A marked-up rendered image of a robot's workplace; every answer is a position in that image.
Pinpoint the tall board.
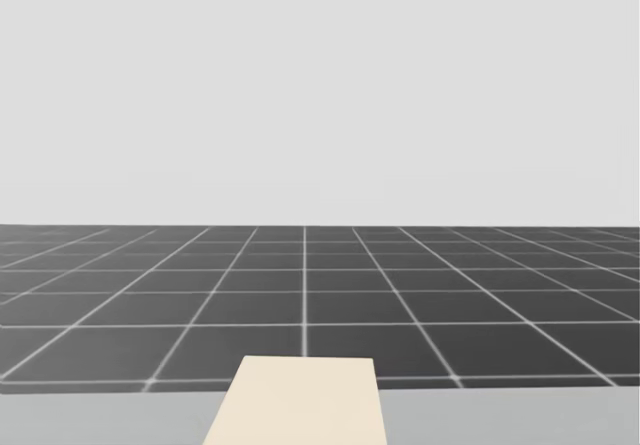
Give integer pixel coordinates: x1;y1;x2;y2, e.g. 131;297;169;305
201;355;389;445

